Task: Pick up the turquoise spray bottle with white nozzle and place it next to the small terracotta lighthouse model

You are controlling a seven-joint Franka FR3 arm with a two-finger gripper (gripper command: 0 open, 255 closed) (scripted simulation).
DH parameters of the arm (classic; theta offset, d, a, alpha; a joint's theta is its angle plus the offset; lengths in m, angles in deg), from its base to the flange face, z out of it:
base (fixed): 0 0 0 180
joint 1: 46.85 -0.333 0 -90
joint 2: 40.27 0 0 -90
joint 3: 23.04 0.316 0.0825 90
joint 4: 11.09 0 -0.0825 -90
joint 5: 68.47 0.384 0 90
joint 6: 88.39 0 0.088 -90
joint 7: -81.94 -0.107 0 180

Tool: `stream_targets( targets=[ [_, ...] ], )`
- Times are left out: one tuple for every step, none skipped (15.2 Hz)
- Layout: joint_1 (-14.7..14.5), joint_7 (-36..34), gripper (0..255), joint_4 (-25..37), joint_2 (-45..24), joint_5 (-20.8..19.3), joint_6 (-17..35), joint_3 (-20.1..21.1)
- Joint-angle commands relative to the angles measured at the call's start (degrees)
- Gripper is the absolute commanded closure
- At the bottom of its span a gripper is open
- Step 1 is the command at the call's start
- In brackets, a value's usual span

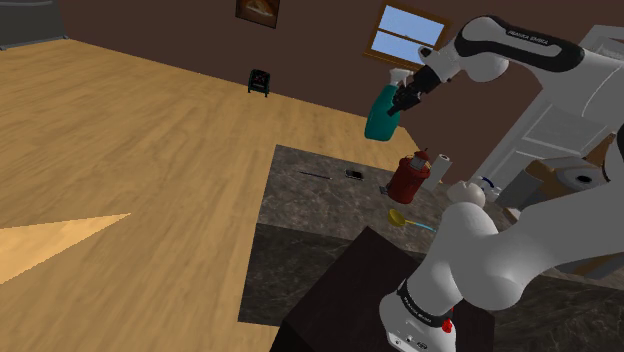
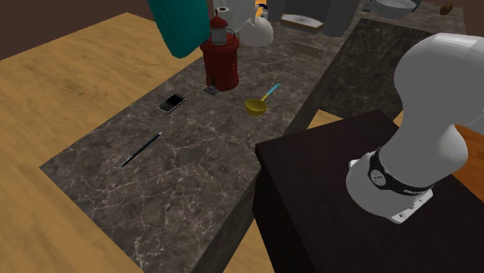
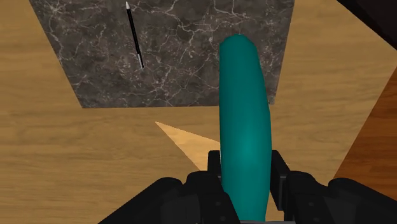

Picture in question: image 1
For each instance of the red coffee maker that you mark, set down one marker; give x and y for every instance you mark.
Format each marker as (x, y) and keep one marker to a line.
(405, 183)

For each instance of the brown and grey box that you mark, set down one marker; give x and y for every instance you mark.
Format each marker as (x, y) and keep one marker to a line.
(546, 183)

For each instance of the white paper towel roll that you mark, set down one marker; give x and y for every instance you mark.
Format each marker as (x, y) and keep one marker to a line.
(438, 170)

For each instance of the white and blue cup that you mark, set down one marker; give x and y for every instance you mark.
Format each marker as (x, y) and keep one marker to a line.
(489, 187)

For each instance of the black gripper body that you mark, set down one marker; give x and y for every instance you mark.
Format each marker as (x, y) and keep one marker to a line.
(425, 79)

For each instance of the white panelled door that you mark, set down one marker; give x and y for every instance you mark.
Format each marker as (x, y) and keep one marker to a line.
(551, 131)

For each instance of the dark framed wall picture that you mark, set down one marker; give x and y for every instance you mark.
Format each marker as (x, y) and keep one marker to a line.
(257, 11)

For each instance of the brown framed window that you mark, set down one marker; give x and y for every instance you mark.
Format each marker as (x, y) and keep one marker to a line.
(407, 29)

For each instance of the dark robot stand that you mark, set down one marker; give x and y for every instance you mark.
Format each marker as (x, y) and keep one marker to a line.
(341, 297)

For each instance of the dark grey cabinet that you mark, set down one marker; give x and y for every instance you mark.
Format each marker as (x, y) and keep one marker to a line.
(29, 22)

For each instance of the black pen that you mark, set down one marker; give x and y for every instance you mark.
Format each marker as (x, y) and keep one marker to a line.
(316, 175)

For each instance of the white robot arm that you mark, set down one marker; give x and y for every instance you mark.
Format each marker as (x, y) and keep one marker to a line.
(492, 263)

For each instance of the black phone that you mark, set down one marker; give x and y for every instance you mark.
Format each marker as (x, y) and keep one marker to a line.
(354, 174)

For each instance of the teal spray bottle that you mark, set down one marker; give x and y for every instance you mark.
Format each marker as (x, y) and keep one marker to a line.
(382, 119)

